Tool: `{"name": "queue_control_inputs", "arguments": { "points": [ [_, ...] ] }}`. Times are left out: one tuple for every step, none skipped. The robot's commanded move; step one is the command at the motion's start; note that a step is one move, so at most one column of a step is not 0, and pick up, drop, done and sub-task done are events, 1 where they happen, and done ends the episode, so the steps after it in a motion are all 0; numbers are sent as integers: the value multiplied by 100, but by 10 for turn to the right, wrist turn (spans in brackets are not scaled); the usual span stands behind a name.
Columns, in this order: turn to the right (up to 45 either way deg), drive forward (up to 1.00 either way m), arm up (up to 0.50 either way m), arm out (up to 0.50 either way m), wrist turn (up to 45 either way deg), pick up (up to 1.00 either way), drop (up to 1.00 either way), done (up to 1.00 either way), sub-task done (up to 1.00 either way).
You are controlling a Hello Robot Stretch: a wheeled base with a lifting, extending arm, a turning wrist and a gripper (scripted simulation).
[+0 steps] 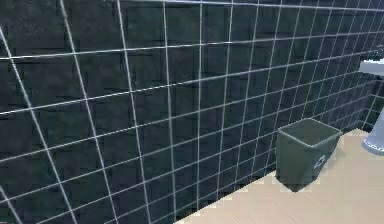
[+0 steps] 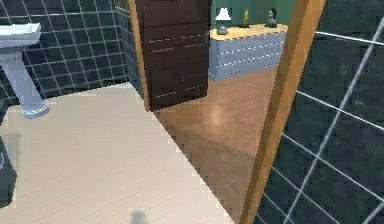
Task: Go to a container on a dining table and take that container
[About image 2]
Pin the dark brown room door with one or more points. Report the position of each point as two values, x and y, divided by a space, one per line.
175 53

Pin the grey chest of drawers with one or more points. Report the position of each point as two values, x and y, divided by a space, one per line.
246 50

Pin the white table lamp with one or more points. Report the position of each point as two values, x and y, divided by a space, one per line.
222 18

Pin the yellow figurine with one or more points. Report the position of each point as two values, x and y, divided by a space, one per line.
246 16

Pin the dark grey statuette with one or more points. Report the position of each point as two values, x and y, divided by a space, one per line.
272 17

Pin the wooden door frame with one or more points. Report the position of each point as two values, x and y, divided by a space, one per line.
283 100

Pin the white pedestal sink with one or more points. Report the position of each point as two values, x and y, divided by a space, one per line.
20 68

